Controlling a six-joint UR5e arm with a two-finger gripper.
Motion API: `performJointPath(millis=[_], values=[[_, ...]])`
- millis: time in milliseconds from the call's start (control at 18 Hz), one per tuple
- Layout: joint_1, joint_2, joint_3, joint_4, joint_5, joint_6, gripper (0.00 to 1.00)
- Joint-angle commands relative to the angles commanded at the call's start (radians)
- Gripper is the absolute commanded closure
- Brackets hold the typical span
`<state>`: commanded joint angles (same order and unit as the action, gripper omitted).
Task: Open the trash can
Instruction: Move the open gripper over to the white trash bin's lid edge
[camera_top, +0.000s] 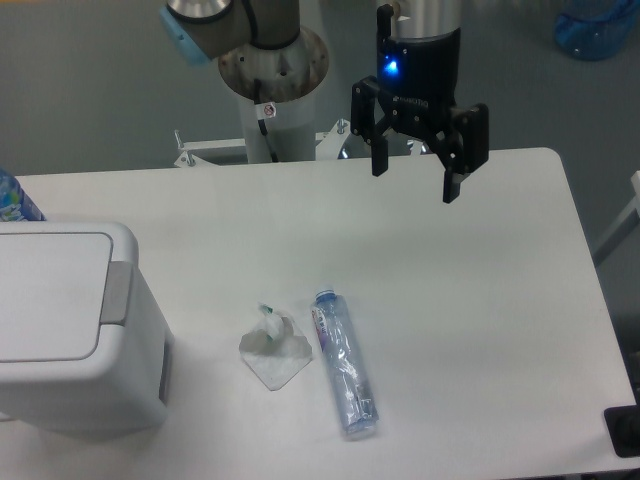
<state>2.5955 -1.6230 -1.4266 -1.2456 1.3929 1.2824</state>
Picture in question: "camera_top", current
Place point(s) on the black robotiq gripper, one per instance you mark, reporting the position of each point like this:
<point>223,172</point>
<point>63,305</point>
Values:
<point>418,49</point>

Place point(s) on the white push-lid trash can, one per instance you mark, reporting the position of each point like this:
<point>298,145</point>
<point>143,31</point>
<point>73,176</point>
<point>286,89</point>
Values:
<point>85,346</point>

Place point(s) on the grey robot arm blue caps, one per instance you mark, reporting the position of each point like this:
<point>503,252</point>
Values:
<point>203,31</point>

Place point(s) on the large blue water jug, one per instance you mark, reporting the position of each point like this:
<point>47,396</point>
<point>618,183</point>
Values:
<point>594,30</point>

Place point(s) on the crushed clear plastic bottle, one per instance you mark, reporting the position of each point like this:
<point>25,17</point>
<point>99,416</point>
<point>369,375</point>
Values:
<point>344,364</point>

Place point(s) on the crumpled clear plastic wrapper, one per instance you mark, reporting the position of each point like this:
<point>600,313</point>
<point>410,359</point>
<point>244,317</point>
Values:
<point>275,350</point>

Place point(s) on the black clamp at table edge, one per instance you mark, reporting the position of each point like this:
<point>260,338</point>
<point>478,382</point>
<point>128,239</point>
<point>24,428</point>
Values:
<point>623,427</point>

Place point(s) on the blue labelled bottle left edge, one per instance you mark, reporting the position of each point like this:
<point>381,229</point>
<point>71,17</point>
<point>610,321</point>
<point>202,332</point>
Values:
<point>16,205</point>

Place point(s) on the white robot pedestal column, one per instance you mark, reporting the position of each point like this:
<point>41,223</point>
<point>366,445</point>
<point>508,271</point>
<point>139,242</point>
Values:
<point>276,93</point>

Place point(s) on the white frame at right edge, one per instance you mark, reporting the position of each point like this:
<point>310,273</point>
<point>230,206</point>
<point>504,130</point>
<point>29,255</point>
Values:
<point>620,228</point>

